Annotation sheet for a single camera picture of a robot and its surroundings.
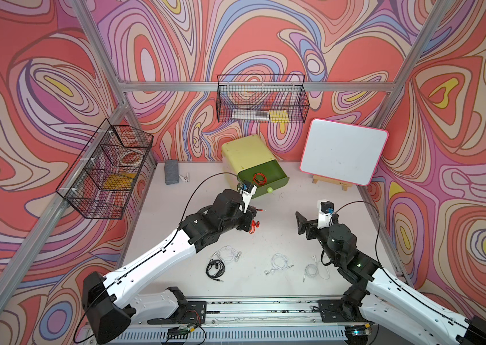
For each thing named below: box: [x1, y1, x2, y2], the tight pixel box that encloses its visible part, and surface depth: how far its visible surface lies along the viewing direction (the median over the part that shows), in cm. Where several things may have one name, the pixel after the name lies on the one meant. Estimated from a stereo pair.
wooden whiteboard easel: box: [312, 174, 353, 192], surface depth 110 cm
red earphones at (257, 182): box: [253, 172, 267, 186], surface depth 94 cm
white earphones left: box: [209, 245, 242, 263], surface depth 88 cm
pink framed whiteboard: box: [299, 117, 389, 187], surface depth 103 cm
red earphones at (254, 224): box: [248, 209, 264, 234], surface depth 76 cm
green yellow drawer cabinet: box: [221, 134, 290, 199], surface depth 95 cm
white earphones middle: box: [263, 253, 295, 276], surface depth 86 cm
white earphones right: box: [302, 254, 330, 283], surface depth 84 cm
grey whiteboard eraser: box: [163, 159, 180, 185], surface depth 116 cm
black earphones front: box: [205, 258, 226, 283], surface depth 84 cm
